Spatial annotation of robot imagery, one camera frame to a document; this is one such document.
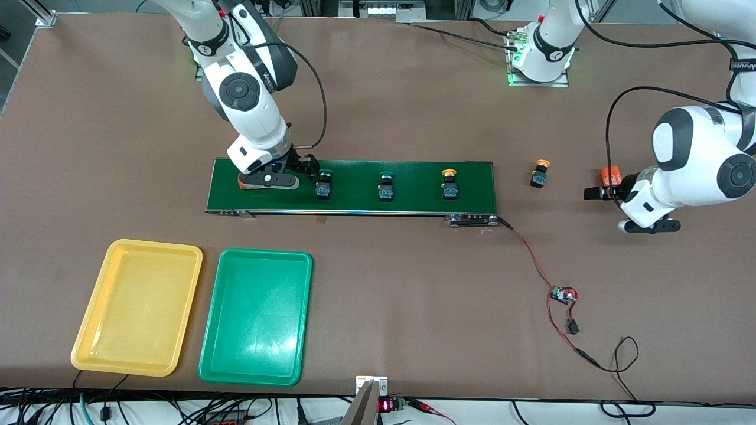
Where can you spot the red alligator clip lead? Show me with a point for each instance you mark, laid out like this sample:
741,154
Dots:
431,408

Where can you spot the grey metal pole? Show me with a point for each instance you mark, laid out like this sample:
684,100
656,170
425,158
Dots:
360,410

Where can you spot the aluminium frame profile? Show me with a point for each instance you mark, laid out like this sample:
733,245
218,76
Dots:
46,18

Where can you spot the yellow plastic tray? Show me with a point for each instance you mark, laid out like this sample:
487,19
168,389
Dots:
136,307

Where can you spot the green push button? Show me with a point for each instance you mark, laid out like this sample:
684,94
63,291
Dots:
386,186
323,184

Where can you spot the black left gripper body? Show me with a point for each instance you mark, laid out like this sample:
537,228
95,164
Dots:
623,186

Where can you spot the black inline connector lead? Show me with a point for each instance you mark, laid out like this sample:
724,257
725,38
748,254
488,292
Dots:
572,326

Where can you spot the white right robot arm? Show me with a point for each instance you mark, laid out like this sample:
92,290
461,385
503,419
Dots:
239,91

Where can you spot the green plastic tray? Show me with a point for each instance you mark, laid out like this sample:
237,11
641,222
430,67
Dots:
254,319

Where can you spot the green conveyor belt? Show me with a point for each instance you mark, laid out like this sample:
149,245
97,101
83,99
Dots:
354,186

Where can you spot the orange 4680 cylinder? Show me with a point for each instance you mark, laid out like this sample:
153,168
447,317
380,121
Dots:
612,176
243,183

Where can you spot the white metal bracket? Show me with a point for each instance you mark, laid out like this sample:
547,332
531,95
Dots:
381,383

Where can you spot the aluminium right arm base plate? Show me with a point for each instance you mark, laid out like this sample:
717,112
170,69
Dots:
199,74

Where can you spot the aluminium left arm base plate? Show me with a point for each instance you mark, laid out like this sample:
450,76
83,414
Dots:
537,84

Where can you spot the yellow push button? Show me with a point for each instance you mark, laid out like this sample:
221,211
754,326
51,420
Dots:
540,174
450,184

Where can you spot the red LED display module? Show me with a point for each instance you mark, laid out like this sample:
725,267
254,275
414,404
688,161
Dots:
390,405

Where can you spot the small controller circuit board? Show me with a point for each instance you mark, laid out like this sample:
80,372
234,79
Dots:
563,294

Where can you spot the aluminium frame post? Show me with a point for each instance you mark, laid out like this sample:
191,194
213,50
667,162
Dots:
463,7
307,6

